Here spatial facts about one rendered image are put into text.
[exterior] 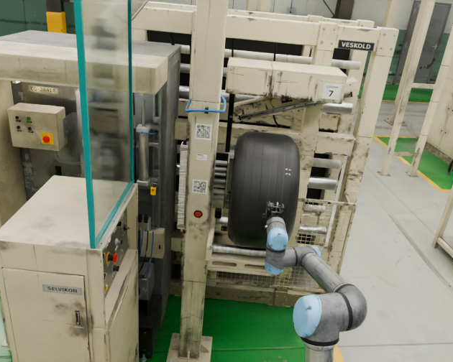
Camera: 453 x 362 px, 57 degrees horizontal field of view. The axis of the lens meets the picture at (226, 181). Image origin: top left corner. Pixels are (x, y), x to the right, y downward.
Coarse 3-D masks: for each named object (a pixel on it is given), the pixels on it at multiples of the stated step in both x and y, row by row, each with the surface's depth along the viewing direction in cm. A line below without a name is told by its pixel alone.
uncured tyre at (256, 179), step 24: (240, 144) 203; (264, 144) 199; (288, 144) 201; (240, 168) 194; (264, 168) 192; (240, 192) 191; (264, 192) 190; (288, 192) 190; (240, 216) 193; (288, 216) 193; (240, 240) 203; (264, 240) 201; (288, 240) 207
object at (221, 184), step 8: (216, 152) 260; (216, 160) 250; (224, 160) 262; (216, 168) 250; (224, 168) 250; (216, 176) 254; (224, 176) 253; (216, 184) 256; (224, 184) 256; (216, 192) 257; (216, 200) 260; (224, 200) 258
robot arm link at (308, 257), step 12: (300, 252) 164; (312, 252) 162; (300, 264) 164; (312, 264) 155; (324, 264) 152; (312, 276) 153; (324, 276) 146; (336, 276) 144; (324, 288) 144; (336, 288) 138; (348, 288) 134; (360, 300) 128; (360, 312) 125; (360, 324) 127
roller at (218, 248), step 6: (216, 246) 218; (222, 246) 218; (228, 246) 218; (234, 246) 218; (240, 246) 219; (222, 252) 218; (228, 252) 218; (234, 252) 218; (240, 252) 218; (246, 252) 218; (252, 252) 217; (258, 252) 217; (264, 252) 217
